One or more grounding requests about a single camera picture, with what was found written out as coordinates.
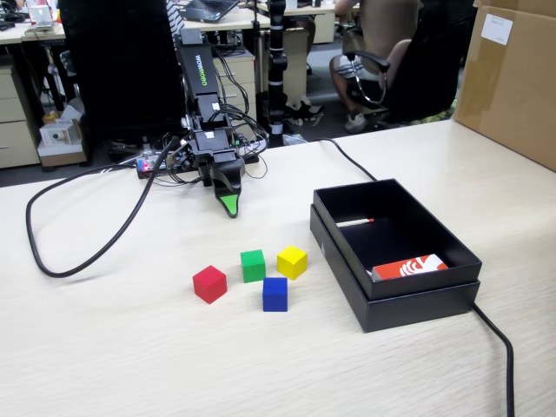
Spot yellow wooden cube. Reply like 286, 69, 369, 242
276, 245, 308, 281

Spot black white sneakers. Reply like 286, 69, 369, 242
284, 102, 326, 127

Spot black box tray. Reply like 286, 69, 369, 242
312, 177, 484, 301

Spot black power cable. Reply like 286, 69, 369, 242
313, 137, 516, 417

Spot black laptop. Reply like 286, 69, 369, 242
180, 0, 241, 23

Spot black servo wire bundle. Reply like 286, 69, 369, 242
200, 41, 271, 186

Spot black box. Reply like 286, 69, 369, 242
309, 202, 481, 334

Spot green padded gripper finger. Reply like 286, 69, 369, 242
215, 194, 241, 220

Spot large cardboard box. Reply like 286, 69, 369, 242
453, 0, 556, 173

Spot orange white card box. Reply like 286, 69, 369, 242
367, 253, 448, 283

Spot open cardboard carton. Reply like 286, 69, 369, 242
36, 116, 88, 169

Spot green wooden cube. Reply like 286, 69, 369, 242
240, 248, 267, 284

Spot black high-back office chair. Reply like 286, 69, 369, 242
57, 0, 188, 144

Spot controller board with LEDs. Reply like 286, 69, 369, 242
136, 147, 261, 182

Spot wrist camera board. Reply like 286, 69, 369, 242
164, 137, 195, 171

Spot red wooden cube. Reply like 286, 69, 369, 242
192, 265, 228, 305

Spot blue wooden cube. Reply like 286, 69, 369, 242
261, 276, 289, 313

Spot thick black camera cable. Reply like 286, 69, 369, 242
24, 136, 182, 279

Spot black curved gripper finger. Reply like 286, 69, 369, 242
209, 156, 246, 198

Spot seated person khaki shirt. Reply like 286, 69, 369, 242
328, 0, 425, 135

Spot black office chair with armrest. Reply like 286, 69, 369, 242
342, 0, 474, 127

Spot black pole white bands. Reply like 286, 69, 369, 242
265, 0, 290, 149

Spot person in striped shirt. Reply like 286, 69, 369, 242
166, 0, 187, 41

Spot small white product box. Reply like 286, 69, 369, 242
38, 122, 75, 149

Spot beige drawer cabinet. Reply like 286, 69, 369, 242
212, 50, 257, 122
0, 64, 43, 169

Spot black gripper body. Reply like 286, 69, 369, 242
189, 129, 239, 169

